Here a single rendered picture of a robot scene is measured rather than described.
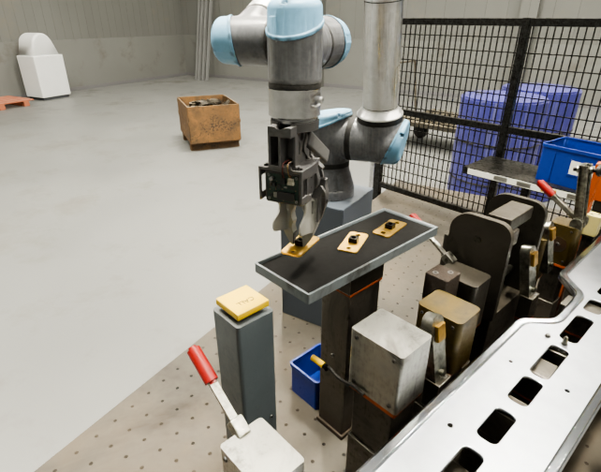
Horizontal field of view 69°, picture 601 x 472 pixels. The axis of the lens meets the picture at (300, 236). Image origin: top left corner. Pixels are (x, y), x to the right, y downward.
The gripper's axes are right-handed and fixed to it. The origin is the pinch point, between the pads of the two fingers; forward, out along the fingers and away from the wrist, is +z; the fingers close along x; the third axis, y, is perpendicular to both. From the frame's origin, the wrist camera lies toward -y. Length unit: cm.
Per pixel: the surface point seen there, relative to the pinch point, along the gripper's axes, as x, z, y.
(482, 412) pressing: 33.2, 21.9, 4.0
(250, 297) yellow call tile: -3.0, 5.9, 12.0
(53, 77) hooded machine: -845, 76, -600
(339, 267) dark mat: 6.3, 5.9, -2.5
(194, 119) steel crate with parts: -325, 79, -387
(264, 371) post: -0.3, 18.9, 13.2
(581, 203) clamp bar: 50, 10, -66
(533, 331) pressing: 40, 22, -21
